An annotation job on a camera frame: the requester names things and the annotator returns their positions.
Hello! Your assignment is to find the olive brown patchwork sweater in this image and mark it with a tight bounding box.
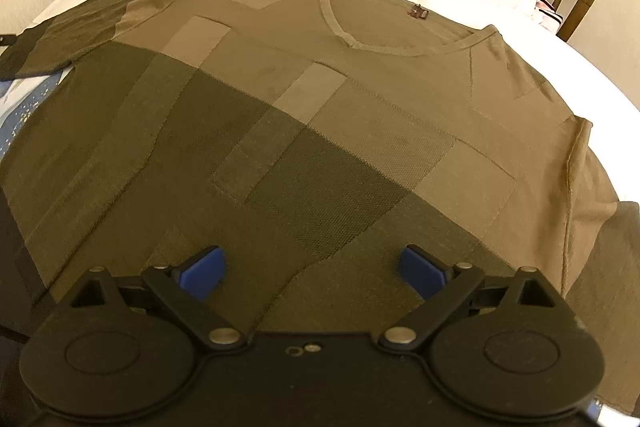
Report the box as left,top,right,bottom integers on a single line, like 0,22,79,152
1,0,639,414

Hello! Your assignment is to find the white blue patterned tablecloth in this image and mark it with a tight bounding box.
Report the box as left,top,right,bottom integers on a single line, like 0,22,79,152
1,0,639,426

